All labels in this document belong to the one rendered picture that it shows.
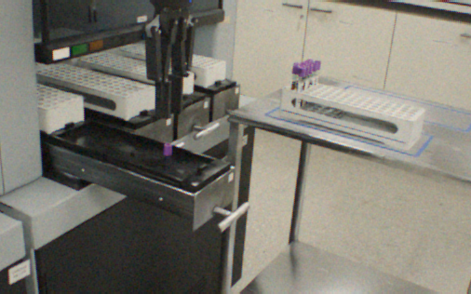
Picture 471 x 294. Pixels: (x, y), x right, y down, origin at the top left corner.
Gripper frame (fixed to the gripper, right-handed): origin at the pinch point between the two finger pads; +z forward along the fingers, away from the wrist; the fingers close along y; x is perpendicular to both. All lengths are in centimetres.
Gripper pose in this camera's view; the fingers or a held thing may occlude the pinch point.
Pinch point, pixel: (168, 97)
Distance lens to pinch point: 100.1
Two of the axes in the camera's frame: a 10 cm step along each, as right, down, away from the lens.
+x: 8.6, 2.5, -4.4
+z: -0.7, 9.2, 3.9
